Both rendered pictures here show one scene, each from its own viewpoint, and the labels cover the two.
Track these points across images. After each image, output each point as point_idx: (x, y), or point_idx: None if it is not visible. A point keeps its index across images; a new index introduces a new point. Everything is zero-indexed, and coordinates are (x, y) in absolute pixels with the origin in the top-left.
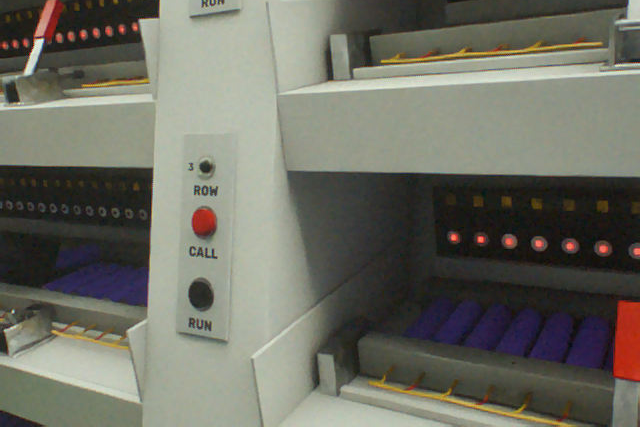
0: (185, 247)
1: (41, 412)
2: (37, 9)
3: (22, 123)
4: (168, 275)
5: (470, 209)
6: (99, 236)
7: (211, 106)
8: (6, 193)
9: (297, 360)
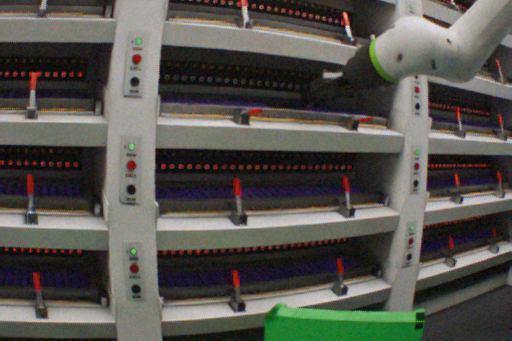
0: (413, 95)
1: (368, 147)
2: None
3: None
4: (409, 102)
5: None
6: (279, 96)
7: None
8: (218, 73)
9: None
